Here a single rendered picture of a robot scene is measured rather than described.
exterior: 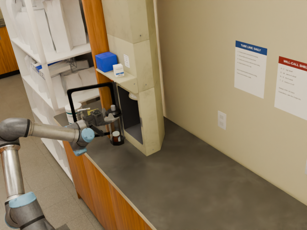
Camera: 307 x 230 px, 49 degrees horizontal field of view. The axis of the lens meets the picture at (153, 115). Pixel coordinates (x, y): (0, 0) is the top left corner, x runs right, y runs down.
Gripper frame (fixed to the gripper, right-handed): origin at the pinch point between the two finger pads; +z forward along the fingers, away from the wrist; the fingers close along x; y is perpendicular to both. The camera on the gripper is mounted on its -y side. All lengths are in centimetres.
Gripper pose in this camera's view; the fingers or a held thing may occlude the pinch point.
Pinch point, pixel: (114, 115)
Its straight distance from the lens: 217.0
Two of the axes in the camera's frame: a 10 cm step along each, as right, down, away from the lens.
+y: -1.3, -8.6, -5.0
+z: 8.2, -3.7, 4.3
